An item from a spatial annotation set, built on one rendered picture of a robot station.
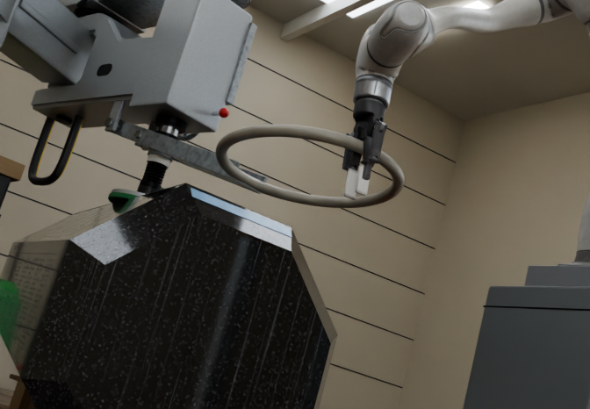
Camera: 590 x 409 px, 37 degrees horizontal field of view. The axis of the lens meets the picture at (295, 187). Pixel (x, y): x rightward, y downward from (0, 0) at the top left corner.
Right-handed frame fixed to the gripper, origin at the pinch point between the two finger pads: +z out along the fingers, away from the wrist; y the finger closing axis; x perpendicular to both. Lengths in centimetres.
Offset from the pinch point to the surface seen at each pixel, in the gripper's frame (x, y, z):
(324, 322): -19.3, 32.4, 25.7
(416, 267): -461, 537, -192
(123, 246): 40, 32, 24
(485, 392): -54, 6, 36
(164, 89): 25, 73, -38
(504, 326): -54, 3, 19
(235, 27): 8, 71, -67
